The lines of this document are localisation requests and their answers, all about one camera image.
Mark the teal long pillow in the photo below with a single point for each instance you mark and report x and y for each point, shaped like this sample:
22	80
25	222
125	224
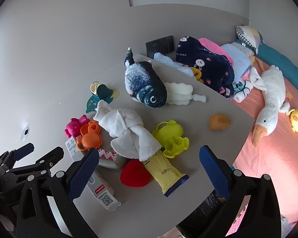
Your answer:
272	57

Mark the dark blue fish plush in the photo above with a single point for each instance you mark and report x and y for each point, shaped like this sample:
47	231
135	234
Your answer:
142	83

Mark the black trash bag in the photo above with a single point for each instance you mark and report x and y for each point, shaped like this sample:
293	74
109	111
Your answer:
198	221

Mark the brown capybara plush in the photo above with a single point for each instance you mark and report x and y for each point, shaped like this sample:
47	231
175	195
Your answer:
219	122

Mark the white goose plush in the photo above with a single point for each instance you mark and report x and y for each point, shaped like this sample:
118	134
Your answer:
271	84

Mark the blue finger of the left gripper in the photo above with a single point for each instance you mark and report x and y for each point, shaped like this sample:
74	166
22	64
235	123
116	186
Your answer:
51	158
23	152

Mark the white paper box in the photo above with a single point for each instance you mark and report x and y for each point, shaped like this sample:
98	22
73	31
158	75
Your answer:
99	187

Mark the black wall switch panel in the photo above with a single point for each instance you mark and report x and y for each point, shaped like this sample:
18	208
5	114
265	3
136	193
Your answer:
163	45

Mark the wall cable hole grommet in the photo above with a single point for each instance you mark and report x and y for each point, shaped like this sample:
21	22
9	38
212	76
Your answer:
25	133

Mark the yellow plush garment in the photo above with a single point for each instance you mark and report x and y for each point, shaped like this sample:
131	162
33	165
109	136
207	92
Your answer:
197	74

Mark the teal tape dispenser holder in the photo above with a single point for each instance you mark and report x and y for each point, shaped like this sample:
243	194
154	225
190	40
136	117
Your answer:
100	92

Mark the patterned checked pillow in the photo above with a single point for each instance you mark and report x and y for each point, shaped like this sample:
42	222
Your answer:
249	36

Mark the white knotted towel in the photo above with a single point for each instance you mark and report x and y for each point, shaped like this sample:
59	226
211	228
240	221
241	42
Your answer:
129	131

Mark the orange plastic crab toy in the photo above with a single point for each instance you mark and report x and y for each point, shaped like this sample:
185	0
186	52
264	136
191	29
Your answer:
90	136

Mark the pale blue baby garment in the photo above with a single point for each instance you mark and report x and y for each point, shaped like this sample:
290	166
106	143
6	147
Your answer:
169	62

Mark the navy bunny print blanket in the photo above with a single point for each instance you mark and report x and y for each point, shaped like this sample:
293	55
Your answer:
217	72

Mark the white cartoon print cloth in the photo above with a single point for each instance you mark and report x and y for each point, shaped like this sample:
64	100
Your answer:
242	89

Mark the red heart plush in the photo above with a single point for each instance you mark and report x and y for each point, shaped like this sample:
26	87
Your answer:
134	174

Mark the pastel foam floor mat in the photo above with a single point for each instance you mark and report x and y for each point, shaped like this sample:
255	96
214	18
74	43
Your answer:
286	226

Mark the yellow snack wrapper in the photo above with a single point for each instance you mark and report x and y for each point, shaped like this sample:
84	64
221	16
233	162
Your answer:
164	173

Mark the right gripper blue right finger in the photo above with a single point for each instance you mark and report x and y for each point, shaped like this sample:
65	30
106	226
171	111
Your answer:
217	170

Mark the pink fleece blanket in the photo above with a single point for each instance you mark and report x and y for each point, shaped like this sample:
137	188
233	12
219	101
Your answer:
215	48

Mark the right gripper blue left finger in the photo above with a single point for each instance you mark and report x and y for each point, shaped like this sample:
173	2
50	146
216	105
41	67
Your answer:
80	172

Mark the light blue knitted blanket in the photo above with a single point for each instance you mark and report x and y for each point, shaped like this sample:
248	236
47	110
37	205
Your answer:
241	61

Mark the pink plastic bear toy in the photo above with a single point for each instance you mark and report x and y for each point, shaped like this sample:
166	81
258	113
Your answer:
73	128

